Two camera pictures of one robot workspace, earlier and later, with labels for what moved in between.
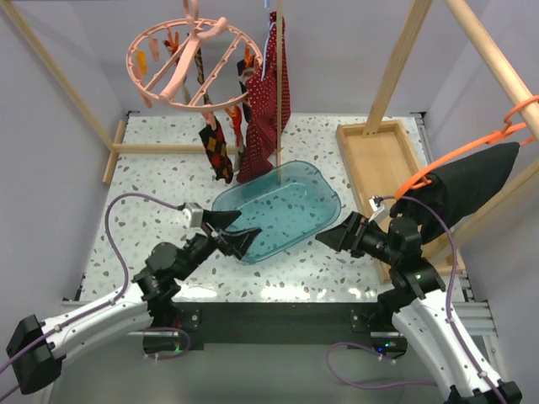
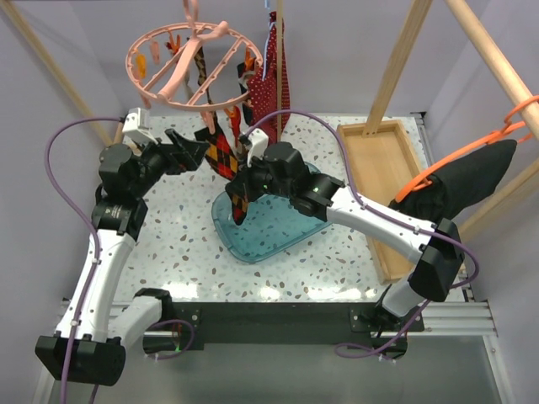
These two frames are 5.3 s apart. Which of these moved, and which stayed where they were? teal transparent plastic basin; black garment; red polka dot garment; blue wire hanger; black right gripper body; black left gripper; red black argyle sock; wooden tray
Moved: red black argyle sock; black left gripper; black right gripper body
Stayed: black garment; red polka dot garment; teal transparent plastic basin; wooden tray; blue wire hanger
